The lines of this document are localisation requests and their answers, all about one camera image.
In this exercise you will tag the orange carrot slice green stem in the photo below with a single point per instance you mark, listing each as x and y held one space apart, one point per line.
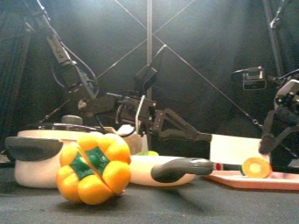
257 168

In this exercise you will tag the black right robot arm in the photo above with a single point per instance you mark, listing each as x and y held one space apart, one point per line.
294 77

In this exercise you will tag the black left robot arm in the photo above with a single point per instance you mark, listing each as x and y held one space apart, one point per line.
74 78

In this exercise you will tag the small orange tan box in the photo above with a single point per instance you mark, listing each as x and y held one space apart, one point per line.
110 129

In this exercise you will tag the white toy knife block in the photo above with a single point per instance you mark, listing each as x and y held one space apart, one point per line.
137 144

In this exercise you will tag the pink cutting board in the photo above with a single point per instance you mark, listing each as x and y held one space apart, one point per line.
249 183

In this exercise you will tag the black pot lid with knob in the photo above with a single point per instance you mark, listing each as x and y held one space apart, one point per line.
73 120

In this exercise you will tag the yellow toy bell pepper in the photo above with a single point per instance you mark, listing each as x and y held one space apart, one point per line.
90 186

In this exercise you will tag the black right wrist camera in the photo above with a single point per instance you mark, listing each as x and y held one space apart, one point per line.
253 81

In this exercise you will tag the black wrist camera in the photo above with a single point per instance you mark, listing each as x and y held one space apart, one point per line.
253 81
146 76

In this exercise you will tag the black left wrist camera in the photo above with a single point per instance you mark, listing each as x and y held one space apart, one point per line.
146 76

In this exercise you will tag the dark slanted frame strut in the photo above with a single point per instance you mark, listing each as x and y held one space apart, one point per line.
275 43

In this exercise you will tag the vertical metal frame pole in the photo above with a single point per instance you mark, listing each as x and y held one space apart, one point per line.
150 17

